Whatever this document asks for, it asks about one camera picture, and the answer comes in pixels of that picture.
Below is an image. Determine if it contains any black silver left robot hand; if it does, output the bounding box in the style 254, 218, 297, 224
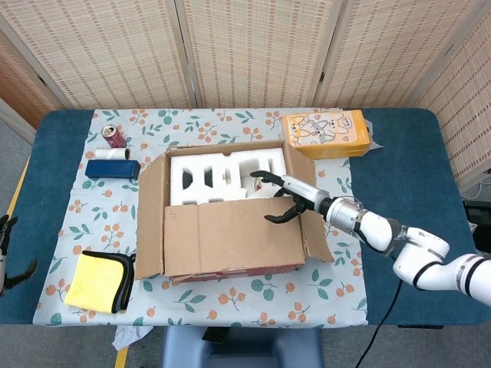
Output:
0, 215, 39, 298

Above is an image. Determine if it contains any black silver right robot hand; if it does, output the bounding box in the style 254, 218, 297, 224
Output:
249, 170, 331, 225

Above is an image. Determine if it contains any red cardboard shipping box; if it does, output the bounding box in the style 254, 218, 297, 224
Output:
133, 140, 335, 285

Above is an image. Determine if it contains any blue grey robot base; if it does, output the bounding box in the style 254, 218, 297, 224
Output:
160, 327, 325, 368

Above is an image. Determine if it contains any white foam packing insert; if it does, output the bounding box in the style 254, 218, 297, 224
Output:
168, 147, 287, 209

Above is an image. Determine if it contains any dark blue rectangular box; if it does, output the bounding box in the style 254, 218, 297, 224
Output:
84, 159, 140, 182

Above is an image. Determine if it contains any black plastic bin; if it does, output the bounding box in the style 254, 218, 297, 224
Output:
463, 199, 491, 255

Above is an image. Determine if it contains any orange cartoon tissue pack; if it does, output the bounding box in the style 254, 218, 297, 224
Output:
282, 109, 373, 161

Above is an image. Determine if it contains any yellow cloth with black trim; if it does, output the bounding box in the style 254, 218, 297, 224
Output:
64, 250, 137, 315

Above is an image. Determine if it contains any floral pale blue tablecloth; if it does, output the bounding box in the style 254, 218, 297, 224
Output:
32, 108, 370, 329

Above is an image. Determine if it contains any white tape roll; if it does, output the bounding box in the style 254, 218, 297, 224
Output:
94, 147, 131, 161

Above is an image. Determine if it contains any woven bamboo folding screen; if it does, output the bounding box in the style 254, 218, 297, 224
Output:
0, 0, 491, 192

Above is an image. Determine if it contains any red drink can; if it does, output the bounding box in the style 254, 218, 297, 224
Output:
101, 125, 128, 150

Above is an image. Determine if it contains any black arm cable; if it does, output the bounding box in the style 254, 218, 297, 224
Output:
354, 278, 404, 368

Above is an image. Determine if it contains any white floor cable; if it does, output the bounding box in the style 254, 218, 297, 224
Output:
460, 182, 486, 200

